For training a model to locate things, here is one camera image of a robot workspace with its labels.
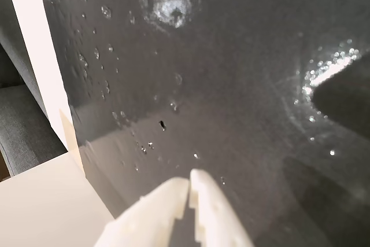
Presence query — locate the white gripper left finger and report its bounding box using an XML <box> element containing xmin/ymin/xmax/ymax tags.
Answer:
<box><xmin>94</xmin><ymin>178</ymin><xmax>190</xmax><ymax>247</ymax></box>

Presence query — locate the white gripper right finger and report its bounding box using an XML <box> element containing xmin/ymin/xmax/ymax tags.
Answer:
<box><xmin>188</xmin><ymin>169</ymin><xmax>256</xmax><ymax>247</ymax></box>

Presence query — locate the dark grey table mat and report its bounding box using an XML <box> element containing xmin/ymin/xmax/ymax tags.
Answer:
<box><xmin>36</xmin><ymin>0</ymin><xmax>370</xmax><ymax>247</ymax></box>

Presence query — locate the grey fabric sofa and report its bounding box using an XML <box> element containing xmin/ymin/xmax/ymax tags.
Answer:
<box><xmin>0</xmin><ymin>0</ymin><xmax>69</xmax><ymax>177</ymax></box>

